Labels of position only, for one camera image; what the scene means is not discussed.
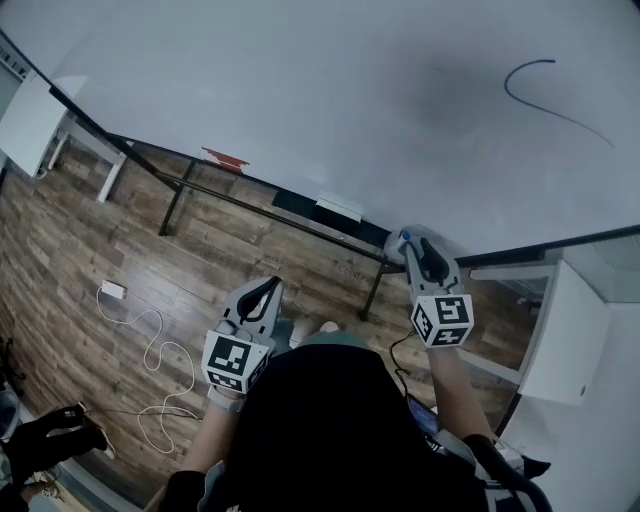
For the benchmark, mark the white power adapter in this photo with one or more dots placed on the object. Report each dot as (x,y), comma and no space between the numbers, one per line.
(114,289)

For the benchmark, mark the person's right forearm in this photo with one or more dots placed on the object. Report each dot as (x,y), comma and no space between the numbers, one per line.
(457,395)

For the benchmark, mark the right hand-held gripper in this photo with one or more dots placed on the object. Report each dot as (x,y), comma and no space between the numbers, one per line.
(442,320)

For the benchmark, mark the large white whiteboard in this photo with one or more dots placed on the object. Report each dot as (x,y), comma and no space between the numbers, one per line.
(300,90)

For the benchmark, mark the white whiteboard eraser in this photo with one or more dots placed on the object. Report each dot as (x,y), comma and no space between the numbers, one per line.
(340,208)

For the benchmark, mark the white marker with blue cap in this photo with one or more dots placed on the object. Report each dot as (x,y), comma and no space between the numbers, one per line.
(396,246)

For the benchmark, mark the black whiteboard stand frame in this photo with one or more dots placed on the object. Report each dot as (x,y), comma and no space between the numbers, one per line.
(225,198)

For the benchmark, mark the black bag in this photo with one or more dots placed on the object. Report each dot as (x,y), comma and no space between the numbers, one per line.
(45,440)

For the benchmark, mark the blue screen device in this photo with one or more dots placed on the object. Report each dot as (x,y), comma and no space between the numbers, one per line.
(423,416)

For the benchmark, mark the person's black shirt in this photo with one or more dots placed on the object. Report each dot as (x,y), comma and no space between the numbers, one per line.
(320,430)

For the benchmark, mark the person's light shoe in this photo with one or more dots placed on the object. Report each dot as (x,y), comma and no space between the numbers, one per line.
(328,326)

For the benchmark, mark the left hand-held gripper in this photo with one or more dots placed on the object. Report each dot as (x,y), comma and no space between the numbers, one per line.
(231,361)

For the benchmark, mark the person's green trousers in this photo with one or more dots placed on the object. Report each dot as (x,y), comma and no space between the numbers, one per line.
(335,341)

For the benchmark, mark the white cabinet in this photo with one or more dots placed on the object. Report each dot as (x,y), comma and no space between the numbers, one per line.
(565,330)

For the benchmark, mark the white desk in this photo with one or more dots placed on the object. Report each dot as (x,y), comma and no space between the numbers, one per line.
(30,120)

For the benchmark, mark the person's left forearm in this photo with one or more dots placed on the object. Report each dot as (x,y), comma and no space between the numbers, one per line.
(207,440)

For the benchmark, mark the red flat object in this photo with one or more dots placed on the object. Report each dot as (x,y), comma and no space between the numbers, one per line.
(225,158)

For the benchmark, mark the person's left hand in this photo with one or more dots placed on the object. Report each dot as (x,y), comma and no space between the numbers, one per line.
(235,330)

